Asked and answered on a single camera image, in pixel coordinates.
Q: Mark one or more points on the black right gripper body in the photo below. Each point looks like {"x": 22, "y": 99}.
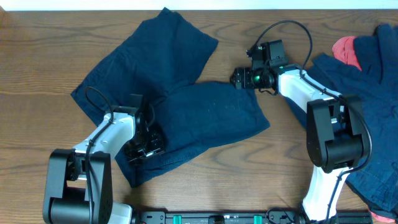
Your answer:
{"x": 252, "y": 79}

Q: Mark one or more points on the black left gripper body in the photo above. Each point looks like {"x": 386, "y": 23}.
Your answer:
{"x": 148, "y": 146}

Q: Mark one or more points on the dark navy shorts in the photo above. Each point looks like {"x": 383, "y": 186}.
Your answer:
{"x": 162, "y": 60}

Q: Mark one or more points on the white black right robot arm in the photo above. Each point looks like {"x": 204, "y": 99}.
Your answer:
{"x": 337, "y": 136}

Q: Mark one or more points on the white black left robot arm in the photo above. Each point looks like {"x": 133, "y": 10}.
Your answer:
{"x": 79, "y": 185}

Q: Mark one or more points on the dark navy clothes pile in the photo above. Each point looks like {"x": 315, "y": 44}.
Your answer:
{"x": 375, "y": 82}

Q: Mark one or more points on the red garment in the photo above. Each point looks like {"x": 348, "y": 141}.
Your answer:
{"x": 343, "y": 50}

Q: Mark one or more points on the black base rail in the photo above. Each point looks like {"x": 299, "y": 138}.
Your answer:
{"x": 271, "y": 217}

